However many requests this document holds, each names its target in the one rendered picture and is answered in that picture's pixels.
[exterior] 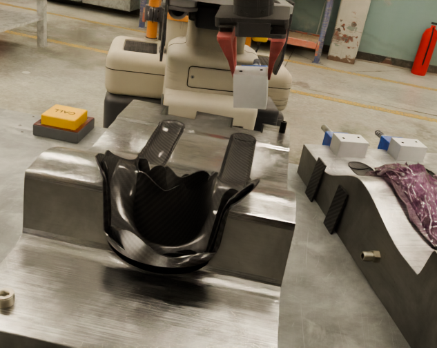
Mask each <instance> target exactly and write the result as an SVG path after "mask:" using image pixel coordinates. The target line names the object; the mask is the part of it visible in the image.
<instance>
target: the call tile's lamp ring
mask: <svg viewBox="0 0 437 348"><path fill-rule="evenodd" d="M87 118H89V119H87V120H86V121H85V122H84V123H83V124H82V125H81V126H80V127H79V128H78V129H77V130H71V129H67V128H60V127H56V126H49V125H45V124H40V123H41V119H40V120H38V121H37V122H35V123H34V125H38V126H45V127H48V128H55V129H59V130H63V131H70V132H74V133H78V132H79V131H80V130H81V129H82V128H84V127H85V126H86V125H87V124H88V123H89V122H90V121H92V120H93V119H94V117H88V116H87Z"/></svg>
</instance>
